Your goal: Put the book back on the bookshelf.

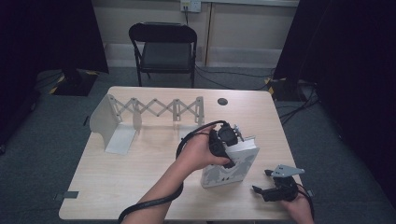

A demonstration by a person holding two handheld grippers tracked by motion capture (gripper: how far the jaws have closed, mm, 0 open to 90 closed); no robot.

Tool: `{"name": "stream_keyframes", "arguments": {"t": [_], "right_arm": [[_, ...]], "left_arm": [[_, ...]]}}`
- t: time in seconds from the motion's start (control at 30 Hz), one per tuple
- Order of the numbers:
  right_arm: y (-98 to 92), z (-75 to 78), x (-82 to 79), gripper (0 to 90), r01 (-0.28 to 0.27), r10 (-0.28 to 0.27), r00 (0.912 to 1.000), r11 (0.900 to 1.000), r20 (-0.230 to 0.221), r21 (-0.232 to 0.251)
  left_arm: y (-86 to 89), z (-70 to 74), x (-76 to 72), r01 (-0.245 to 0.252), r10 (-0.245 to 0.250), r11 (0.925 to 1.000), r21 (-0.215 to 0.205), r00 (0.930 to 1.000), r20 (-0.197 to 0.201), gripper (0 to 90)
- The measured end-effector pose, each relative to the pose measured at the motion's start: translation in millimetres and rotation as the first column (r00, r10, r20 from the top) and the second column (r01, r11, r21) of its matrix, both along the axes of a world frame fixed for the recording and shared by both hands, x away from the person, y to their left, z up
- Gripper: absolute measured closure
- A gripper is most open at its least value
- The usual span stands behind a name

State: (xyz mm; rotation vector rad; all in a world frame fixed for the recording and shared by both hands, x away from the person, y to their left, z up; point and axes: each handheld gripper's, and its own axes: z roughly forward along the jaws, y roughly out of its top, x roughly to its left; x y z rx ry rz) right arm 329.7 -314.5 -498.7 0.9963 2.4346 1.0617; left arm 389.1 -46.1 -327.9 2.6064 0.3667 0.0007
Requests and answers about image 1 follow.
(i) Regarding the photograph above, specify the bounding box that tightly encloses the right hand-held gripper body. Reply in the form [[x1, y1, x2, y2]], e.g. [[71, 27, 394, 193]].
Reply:
[[262, 164, 305, 203]]

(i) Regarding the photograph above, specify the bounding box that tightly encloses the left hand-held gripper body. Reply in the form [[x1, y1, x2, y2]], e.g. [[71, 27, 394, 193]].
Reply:
[[208, 121, 246, 162]]

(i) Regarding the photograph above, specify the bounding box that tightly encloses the white book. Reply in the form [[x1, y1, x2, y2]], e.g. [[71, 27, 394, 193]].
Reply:
[[200, 134, 261, 189]]

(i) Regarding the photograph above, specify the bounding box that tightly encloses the grey expandable metal book rack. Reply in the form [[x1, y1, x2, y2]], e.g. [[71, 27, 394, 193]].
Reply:
[[89, 93, 205, 156]]

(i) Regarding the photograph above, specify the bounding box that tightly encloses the person's right hand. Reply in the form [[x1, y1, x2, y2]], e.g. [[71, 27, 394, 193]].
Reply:
[[281, 192, 314, 224]]

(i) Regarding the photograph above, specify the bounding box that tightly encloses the person's left hand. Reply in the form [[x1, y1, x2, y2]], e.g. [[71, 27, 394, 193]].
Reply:
[[176, 124, 232, 175]]

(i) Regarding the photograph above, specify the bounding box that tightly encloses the black stand base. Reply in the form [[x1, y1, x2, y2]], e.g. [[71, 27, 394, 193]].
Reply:
[[49, 68, 99, 97], [264, 77, 308, 103]]

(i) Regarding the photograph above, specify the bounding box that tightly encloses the black folding chair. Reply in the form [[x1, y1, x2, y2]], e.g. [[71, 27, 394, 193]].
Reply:
[[128, 21, 198, 89]]

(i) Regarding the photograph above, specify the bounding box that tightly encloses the dark curtain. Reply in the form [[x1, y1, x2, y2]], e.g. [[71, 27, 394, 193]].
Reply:
[[273, 0, 396, 206], [0, 0, 110, 147]]

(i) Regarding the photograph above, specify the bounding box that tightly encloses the grey tape strip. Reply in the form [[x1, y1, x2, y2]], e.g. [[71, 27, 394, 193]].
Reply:
[[53, 190, 79, 202]]

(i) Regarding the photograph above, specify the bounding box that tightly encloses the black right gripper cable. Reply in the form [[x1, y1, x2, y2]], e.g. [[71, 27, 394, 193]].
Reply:
[[295, 183, 316, 220]]

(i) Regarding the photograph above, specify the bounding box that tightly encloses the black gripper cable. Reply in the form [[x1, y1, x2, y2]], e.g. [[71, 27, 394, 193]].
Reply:
[[117, 119, 229, 224], [295, 183, 316, 220]]

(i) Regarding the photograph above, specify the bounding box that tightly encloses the black floor cable bundle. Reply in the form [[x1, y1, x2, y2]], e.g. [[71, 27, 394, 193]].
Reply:
[[278, 82, 321, 126]]

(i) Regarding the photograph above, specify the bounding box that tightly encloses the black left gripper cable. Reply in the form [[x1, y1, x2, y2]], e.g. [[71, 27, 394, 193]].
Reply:
[[117, 119, 229, 224]]

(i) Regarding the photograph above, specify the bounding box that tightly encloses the white wall socket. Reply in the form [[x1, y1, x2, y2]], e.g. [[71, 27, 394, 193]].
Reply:
[[180, 0, 202, 13]]

